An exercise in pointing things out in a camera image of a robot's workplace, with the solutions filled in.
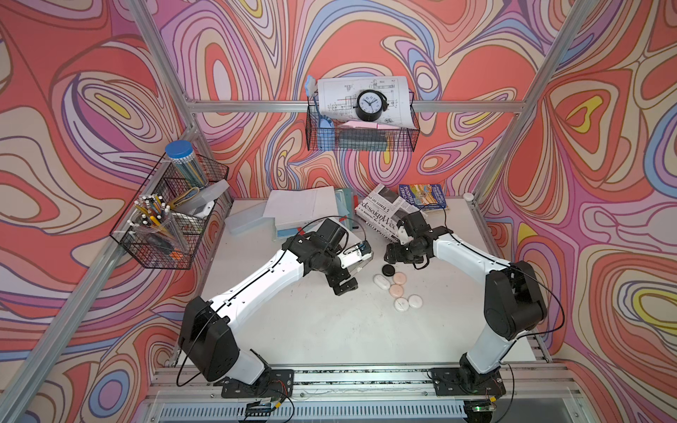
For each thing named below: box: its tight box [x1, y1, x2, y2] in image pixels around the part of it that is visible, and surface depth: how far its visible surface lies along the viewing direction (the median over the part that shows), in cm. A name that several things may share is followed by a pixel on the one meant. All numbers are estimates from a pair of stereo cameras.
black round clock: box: [352, 89, 390, 122], surface depth 81 cm
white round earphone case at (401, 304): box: [393, 296, 410, 312], surface depth 89 cm
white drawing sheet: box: [317, 75, 417, 129], surface depth 86 cm
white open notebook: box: [262, 185, 339, 229], surface depth 112 cm
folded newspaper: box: [354, 183, 429, 243], surface depth 110 cm
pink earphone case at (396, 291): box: [389, 283, 404, 298], surface depth 92 cm
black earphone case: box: [381, 264, 396, 277], surface depth 98 cm
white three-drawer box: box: [336, 243, 374, 274], surface depth 69 cm
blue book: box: [398, 184, 450, 211], surface depth 117 cm
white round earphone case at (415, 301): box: [408, 294, 424, 310], surface depth 90 cm
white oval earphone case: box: [372, 274, 391, 290], surface depth 95 cm
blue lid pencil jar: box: [164, 139, 209, 189], surface depth 74 cm
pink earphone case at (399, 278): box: [393, 271, 408, 285], surface depth 95 cm
